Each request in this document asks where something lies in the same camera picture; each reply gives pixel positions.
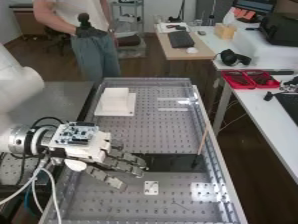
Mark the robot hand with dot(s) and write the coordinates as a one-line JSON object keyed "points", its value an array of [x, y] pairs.
{"points": [[83, 150]]}

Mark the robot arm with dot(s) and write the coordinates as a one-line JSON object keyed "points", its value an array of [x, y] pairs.
{"points": [[17, 86]]}

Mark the black plate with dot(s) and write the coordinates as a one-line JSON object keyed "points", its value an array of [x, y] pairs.
{"points": [[177, 163]]}

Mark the thin stick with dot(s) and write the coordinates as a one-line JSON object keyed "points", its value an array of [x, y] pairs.
{"points": [[202, 144]]}

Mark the clear box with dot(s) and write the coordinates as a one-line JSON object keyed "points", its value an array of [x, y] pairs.
{"points": [[207, 140]]}

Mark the person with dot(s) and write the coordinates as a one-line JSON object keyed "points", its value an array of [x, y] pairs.
{"points": [[94, 50]]}

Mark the black chair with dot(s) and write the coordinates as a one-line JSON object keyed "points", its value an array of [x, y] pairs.
{"points": [[57, 38]]}

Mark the wooden desk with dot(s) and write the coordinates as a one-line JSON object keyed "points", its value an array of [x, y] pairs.
{"points": [[186, 56]]}

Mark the metal shelf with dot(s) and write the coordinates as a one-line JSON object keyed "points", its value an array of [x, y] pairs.
{"points": [[130, 33]]}

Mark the white mouse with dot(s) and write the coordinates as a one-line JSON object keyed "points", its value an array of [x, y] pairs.
{"points": [[191, 50]]}

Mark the black keyboard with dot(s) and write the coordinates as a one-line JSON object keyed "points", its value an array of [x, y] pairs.
{"points": [[288, 105], [181, 39]]}

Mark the red tray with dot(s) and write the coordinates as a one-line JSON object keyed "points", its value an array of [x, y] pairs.
{"points": [[238, 80], [263, 78]]}

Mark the white desk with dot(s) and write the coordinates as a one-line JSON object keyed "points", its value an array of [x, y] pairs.
{"points": [[266, 123], [274, 56]]}

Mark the black headphones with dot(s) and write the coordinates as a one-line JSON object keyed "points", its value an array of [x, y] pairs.
{"points": [[230, 57]]}

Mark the black mouse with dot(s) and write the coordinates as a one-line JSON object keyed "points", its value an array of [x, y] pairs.
{"points": [[267, 96]]}

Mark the black bag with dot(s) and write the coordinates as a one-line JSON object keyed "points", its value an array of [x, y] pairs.
{"points": [[280, 30]]}

